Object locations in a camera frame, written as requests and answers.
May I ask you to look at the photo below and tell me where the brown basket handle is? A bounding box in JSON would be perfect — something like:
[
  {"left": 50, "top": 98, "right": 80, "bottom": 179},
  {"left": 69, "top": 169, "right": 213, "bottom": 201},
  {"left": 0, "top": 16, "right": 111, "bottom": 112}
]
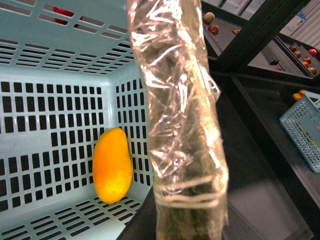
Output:
[{"left": 126, "top": 0, "right": 229, "bottom": 240}]

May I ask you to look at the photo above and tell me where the yellow mango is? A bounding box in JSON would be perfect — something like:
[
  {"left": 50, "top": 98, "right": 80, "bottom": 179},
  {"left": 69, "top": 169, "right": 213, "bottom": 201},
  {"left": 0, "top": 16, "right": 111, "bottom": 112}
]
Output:
[{"left": 92, "top": 127, "right": 133, "bottom": 204}]

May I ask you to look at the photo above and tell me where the light blue plastic basket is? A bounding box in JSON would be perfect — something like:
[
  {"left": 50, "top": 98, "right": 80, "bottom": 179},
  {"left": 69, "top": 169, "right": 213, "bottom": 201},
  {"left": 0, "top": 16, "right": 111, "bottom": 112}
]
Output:
[{"left": 0, "top": 0, "right": 156, "bottom": 240}]

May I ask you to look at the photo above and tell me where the red apple on table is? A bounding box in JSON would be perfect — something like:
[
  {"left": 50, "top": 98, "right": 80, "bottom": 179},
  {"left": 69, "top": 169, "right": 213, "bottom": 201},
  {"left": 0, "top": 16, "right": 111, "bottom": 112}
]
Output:
[{"left": 53, "top": 6, "right": 74, "bottom": 25}]

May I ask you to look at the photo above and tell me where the black shelf post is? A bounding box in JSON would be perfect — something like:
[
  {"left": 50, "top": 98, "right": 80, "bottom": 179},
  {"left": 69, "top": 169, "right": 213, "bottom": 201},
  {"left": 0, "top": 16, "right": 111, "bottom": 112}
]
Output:
[{"left": 210, "top": 0, "right": 309, "bottom": 73}]

